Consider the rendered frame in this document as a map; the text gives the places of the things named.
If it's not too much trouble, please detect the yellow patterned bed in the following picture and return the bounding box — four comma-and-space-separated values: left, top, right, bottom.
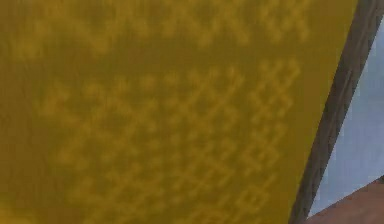
0, 0, 384, 224

